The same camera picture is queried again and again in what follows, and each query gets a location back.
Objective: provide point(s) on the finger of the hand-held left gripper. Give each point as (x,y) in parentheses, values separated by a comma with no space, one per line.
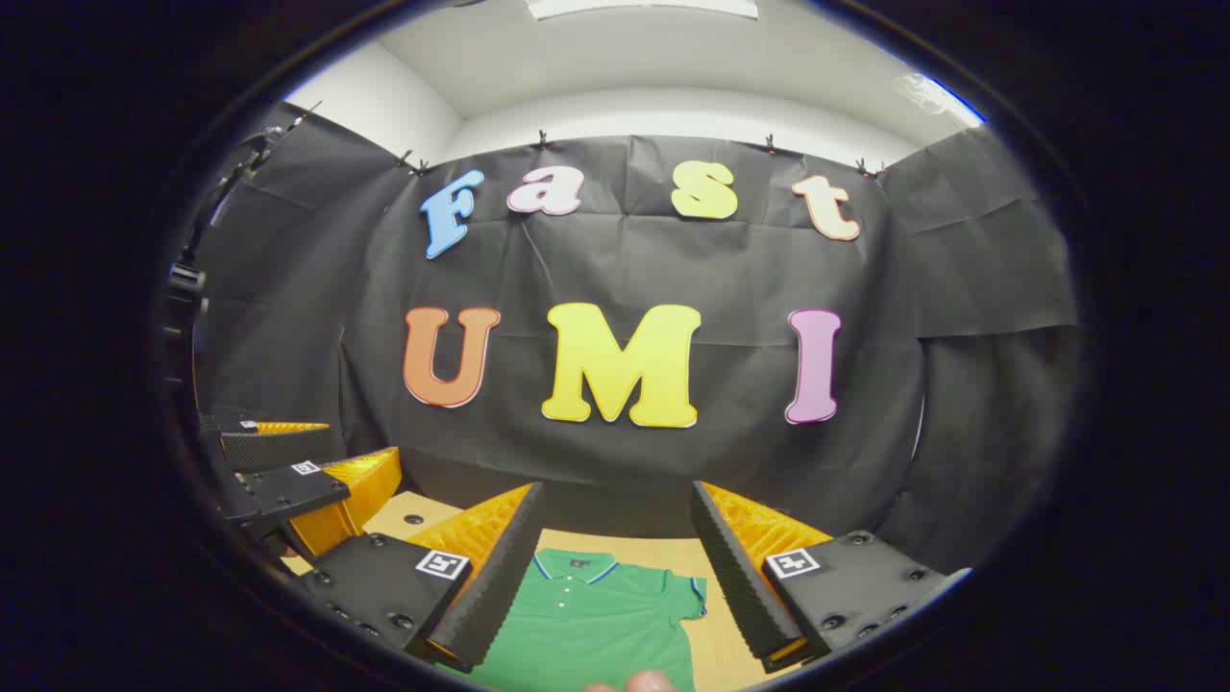
(288,448)
(288,490)

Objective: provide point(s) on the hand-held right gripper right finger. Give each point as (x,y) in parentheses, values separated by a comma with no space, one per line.
(735,577)

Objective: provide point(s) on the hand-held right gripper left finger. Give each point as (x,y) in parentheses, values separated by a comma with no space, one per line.
(500,577)

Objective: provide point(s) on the green T-shirt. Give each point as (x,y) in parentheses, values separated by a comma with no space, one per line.
(596,625)

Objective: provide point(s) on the black backdrop cloth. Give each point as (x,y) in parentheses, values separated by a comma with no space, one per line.
(730,279)

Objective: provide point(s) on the row of black cloth clips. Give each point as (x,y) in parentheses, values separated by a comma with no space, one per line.
(541,140)

